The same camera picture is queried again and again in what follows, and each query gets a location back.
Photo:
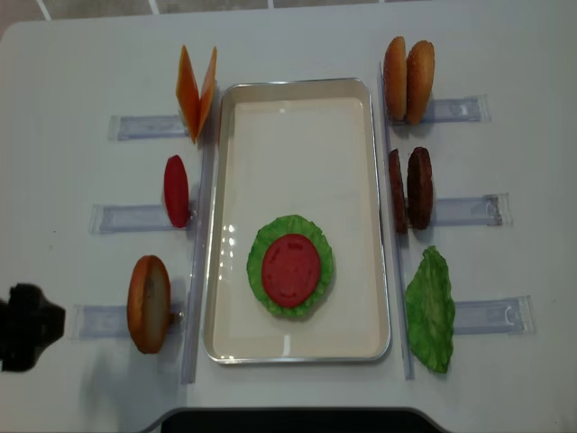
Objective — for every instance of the clear holder bread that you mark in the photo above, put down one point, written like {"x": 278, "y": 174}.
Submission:
{"x": 469, "y": 109}
{"x": 86, "y": 322}

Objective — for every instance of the bread bun slice near left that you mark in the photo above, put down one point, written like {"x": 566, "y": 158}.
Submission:
{"x": 148, "y": 304}

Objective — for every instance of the bread bun slice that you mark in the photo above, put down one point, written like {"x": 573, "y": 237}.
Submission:
{"x": 395, "y": 78}
{"x": 421, "y": 70}
{"x": 148, "y": 304}

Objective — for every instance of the clear holder cheese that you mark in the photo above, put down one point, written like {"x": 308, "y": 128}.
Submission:
{"x": 127, "y": 127}

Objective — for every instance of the green lettuce leaf standing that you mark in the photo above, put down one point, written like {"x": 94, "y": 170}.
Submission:
{"x": 430, "y": 312}

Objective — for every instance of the green lettuce leaf on tray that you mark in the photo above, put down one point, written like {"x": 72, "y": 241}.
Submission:
{"x": 284, "y": 225}

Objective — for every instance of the white rectangular tray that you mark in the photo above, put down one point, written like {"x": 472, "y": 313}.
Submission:
{"x": 302, "y": 150}

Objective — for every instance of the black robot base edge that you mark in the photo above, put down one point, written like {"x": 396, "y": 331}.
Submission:
{"x": 297, "y": 420}

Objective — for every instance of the clear left long rail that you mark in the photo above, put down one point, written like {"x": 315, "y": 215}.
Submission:
{"x": 202, "y": 230}

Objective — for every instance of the clear holder lettuce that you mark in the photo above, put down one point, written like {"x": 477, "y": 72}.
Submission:
{"x": 498, "y": 316}

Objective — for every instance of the orange cheese slice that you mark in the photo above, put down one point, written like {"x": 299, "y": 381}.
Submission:
{"x": 207, "y": 91}
{"x": 187, "y": 94}

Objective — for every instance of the bread bun slice far outer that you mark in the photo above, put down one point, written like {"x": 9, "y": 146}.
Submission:
{"x": 421, "y": 70}

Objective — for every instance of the clear long rail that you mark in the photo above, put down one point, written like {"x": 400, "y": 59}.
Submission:
{"x": 202, "y": 230}
{"x": 408, "y": 360}

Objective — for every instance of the clear holder left bread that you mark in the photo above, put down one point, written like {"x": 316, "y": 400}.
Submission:
{"x": 86, "y": 322}

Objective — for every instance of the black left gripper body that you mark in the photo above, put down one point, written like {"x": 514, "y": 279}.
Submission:
{"x": 29, "y": 324}

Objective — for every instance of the clear right long rail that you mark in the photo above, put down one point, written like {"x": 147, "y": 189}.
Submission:
{"x": 408, "y": 360}

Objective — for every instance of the clear holder right bread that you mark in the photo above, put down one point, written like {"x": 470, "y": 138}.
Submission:
{"x": 469, "y": 109}

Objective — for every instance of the clear holder tomato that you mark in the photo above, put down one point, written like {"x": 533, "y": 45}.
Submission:
{"x": 111, "y": 219}

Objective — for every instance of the brown meat patty outer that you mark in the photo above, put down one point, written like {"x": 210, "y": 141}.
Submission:
{"x": 420, "y": 189}

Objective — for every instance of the brown meat patty inner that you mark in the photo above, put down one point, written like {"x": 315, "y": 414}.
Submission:
{"x": 397, "y": 191}

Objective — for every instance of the brown meat patty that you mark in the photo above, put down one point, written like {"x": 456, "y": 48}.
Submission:
{"x": 397, "y": 191}
{"x": 420, "y": 189}

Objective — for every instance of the red tomato slice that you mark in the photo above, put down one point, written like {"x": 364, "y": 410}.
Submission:
{"x": 290, "y": 270}
{"x": 176, "y": 192}

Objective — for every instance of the orange cheese slice right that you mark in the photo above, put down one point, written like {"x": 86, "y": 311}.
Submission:
{"x": 207, "y": 91}

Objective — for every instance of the clear holder patties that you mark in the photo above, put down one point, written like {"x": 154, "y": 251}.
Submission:
{"x": 487, "y": 210}

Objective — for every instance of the orange cheese slice left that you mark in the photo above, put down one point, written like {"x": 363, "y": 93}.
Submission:
{"x": 187, "y": 94}

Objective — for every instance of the bread bun slice far inner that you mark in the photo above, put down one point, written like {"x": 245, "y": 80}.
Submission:
{"x": 395, "y": 78}

